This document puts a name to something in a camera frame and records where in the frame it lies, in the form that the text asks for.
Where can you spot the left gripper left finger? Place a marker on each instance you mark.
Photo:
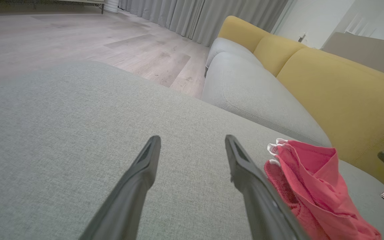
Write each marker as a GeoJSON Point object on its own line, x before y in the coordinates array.
{"type": "Point", "coordinates": [128, 193]}

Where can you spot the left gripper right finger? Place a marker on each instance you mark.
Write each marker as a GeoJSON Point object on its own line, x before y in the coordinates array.
{"type": "Point", "coordinates": [258, 200]}

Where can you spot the red mesh shorts white trim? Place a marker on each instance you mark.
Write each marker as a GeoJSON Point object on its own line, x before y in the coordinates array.
{"type": "Point", "coordinates": [315, 186]}

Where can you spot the yellow sofa back cushion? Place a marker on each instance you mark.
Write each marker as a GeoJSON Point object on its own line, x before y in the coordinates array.
{"type": "Point", "coordinates": [240, 31]}
{"type": "Point", "coordinates": [277, 53]}
{"type": "Point", "coordinates": [345, 106]}

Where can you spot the grey ottoman cushion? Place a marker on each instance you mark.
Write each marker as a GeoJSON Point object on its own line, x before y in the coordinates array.
{"type": "Point", "coordinates": [62, 133]}

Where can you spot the grey sofa seat cushion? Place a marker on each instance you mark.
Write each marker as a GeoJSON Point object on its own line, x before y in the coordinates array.
{"type": "Point", "coordinates": [228, 50]}
{"type": "Point", "coordinates": [255, 96]}

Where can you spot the grey-brown upholstered panel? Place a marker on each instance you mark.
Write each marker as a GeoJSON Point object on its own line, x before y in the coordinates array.
{"type": "Point", "coordinates": [372, 55]}

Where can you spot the dark sofa leg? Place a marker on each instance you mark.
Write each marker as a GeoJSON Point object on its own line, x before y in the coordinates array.
{"type": "Point", "coordinates": [206, 71]}

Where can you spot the white ribbed round appliance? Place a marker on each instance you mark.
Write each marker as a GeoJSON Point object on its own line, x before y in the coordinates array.
{"type": "Point", "coordinates": [112, 5]}

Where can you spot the grey curtain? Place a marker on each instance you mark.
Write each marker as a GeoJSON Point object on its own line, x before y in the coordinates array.
{"type": "Point", "coordinates": [205, 16]}

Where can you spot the low cabinet with dark legs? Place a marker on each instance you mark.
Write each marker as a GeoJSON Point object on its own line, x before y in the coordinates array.
{"type": "Point", "coordinates": [92, 1]}

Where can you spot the small wall fixture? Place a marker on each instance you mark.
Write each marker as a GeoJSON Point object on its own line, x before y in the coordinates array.
{"type": "Point", "coordinates": [302, 37]}

